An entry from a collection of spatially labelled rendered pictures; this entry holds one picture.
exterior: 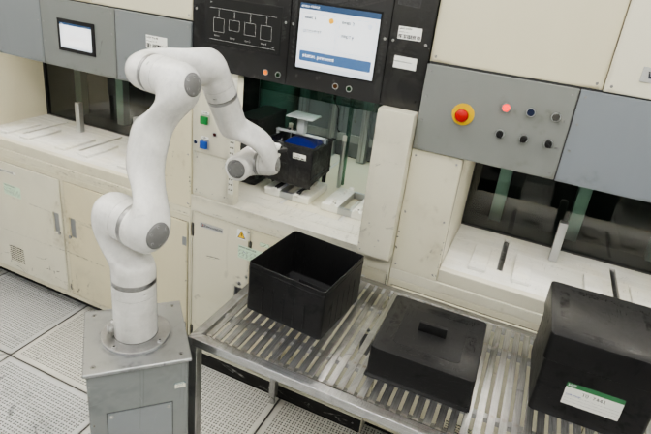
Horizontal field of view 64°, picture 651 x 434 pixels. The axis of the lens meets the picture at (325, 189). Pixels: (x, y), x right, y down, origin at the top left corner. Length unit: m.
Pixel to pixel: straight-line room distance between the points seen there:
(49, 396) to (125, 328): 1.11
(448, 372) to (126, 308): 0.87
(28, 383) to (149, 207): 1.52
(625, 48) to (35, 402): 2.50
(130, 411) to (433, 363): 0.85
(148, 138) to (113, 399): 0.72
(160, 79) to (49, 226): 1.74
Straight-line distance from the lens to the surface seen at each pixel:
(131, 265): 1.49
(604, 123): 1.68
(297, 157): 2.16
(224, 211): 2.18
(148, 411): 1.69
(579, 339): 1.50
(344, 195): 2.27
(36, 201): 2.98
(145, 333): 1.61
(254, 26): 1.92
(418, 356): 1.51
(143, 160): 1.39
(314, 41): 1.82
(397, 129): 1.70
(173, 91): 1.32
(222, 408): 2.50
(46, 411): 2.61
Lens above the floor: 1.79
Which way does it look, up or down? 23 degrees down
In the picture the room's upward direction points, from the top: 7 degrees clockwise
